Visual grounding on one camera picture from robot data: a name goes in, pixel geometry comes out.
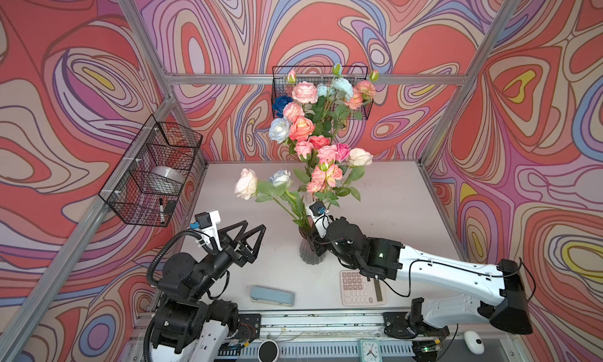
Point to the back black wire basket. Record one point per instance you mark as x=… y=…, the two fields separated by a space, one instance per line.
x=315 y=74

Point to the small green clock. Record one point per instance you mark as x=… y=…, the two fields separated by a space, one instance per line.
x=369 y=351

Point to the left black wire basket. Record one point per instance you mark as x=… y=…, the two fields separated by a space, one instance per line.
x=145 y=191

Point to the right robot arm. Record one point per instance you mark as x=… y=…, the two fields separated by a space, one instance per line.
x=484 y=293

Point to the cream peach rose stem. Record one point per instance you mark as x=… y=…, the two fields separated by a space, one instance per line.
x=250 y=186

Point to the pink artificial rose stem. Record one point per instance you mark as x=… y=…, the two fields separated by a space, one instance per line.
x=319 y=142

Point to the round black speaker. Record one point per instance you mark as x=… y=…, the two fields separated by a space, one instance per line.
x=268 y=351

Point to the pink calculator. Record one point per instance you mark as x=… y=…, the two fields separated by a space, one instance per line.
x=359 y=291

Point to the black wire basket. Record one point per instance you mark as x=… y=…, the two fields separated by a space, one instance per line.
x=145 y=191
x=315 y=74

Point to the light blue flower stem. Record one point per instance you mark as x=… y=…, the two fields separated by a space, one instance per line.
x=329 y=113

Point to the coral pink rose stem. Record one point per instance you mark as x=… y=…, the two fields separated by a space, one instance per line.
x=301 y=129

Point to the small pink spray stem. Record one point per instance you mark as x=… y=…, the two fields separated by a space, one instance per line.
x=324 y=184

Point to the white artificial rose stem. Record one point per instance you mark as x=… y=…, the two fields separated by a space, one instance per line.
x=279 y=130

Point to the white tape roll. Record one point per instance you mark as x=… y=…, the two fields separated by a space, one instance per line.
x=166 y=180

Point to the large pink peony stem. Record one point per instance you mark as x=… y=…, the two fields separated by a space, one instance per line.
x=302 y=94

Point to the blue artificial rose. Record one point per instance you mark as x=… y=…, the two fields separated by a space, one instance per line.
x=279 y=105

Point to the pink peach flower stem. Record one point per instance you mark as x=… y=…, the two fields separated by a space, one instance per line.
x=361 y=100

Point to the light pink rose stem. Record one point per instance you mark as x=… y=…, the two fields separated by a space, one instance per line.
x=304 y=150

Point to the pale pink rose stem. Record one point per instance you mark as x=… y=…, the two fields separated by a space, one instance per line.
x=327 y=155

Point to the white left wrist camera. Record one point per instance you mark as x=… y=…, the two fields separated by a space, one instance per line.
x=205 y=226

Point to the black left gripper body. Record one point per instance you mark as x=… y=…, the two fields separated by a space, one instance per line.
x=235 y=257

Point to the purple glass vase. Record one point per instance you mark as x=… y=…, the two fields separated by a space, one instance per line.
x=307 y=249

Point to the light blue eraser box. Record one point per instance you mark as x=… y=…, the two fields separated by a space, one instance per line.
x=272 y=296

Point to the cream pink rose stem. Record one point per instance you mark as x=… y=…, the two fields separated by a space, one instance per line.
x=356 y=162

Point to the white computer mouse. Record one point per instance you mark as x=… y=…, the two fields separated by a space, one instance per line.
x=474 y=342

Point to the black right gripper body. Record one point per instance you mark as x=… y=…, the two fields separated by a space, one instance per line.
x=354 y=262

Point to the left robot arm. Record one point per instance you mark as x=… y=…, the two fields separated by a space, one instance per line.
x=190 y=323

